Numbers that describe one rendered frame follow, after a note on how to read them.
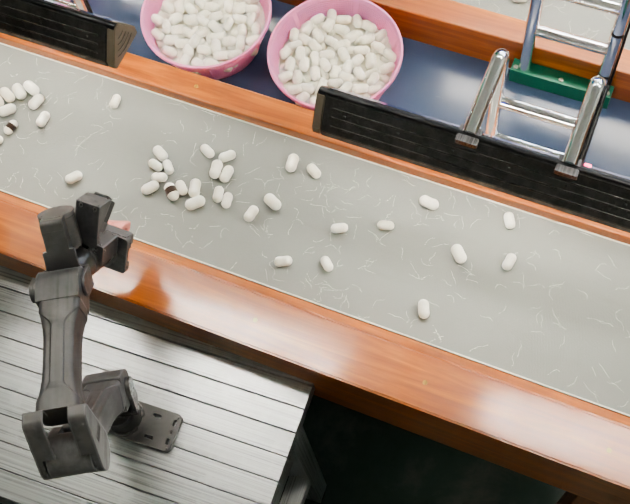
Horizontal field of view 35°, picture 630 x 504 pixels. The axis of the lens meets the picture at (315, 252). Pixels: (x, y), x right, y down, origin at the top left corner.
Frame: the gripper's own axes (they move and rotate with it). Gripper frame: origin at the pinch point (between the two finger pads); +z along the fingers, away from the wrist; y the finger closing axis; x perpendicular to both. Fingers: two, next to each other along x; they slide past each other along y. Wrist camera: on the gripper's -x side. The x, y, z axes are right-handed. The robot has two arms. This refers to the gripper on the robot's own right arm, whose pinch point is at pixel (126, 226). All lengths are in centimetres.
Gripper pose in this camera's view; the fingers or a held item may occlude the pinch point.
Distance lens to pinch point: 178.8
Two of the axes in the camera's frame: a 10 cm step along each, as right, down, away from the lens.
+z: 3.4, -4.1, 8.5
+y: -9.2, -3.2, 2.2
